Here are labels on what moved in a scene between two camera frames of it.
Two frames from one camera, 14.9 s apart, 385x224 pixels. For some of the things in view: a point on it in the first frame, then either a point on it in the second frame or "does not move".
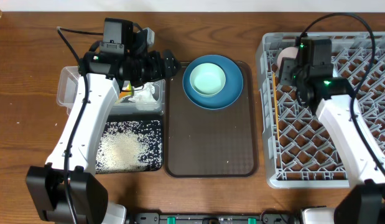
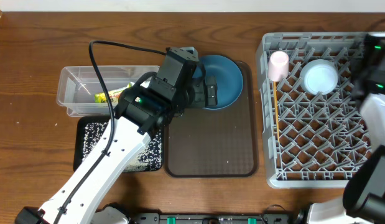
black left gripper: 151,61 to 209,96
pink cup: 290,52 to 278,66
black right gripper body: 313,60 to 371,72
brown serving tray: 202,142 does not move
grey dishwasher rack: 300,150 does not move
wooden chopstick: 276,106 does not move
